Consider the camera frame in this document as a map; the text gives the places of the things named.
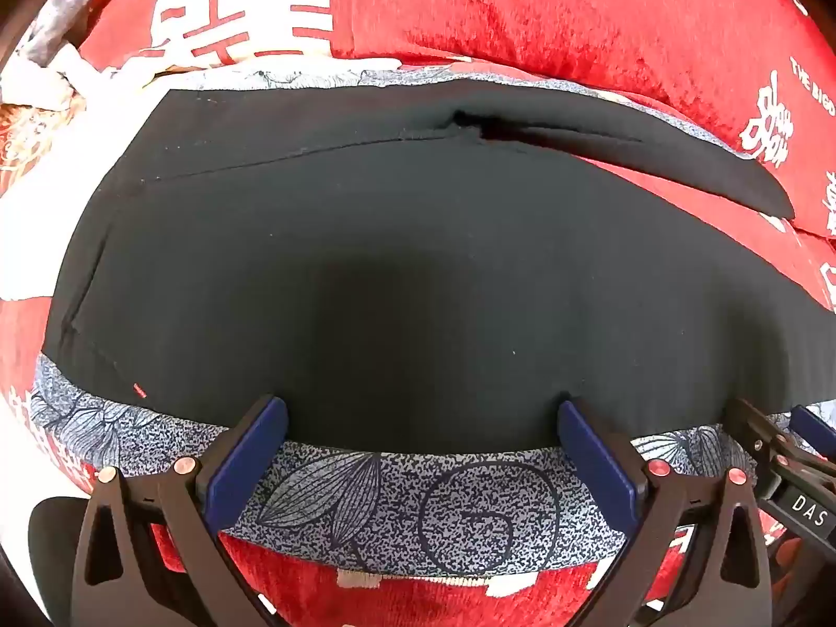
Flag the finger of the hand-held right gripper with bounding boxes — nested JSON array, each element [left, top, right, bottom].
[[722, 397, 796, 494], [787, 405, 836, 468]]

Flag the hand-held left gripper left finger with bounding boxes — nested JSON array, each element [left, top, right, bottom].
[[71, 393, 289, 627]]

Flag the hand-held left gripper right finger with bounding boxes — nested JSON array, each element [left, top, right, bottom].
[[557, 395, 775, 627]]

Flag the black pants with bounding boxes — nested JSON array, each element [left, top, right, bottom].
[[40, 82, 836, 455]]

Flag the blue-grey floral cloth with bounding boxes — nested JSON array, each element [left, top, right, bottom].
[[29, 59, 836, 579]]

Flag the white crumpled cloth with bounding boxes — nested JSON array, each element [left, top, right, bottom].
[[0, 45, 96, 111]]

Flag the red printed blanket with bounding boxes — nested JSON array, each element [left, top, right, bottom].
[[0, 0, 836, 627]]

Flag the grey crumpled cloth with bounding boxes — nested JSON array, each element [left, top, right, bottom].
[[18, 0, 100, 69]]

